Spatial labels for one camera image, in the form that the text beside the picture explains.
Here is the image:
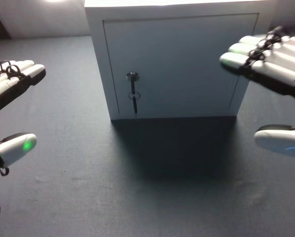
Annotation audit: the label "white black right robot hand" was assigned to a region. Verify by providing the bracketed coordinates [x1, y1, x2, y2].
[219, 25, 295, 163]

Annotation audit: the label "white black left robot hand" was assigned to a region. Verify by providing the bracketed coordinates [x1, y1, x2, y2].
[0, 60, 47, 180]

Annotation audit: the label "white safe door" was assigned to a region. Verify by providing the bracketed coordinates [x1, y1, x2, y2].
[102, 12, 259, 116]

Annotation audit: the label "white metal safe box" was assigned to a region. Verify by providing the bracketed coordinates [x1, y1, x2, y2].
[84, 0, 278, 121]

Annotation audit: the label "black keys on ring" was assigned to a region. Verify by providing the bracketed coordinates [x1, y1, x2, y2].
[128, 78, 142, 119]

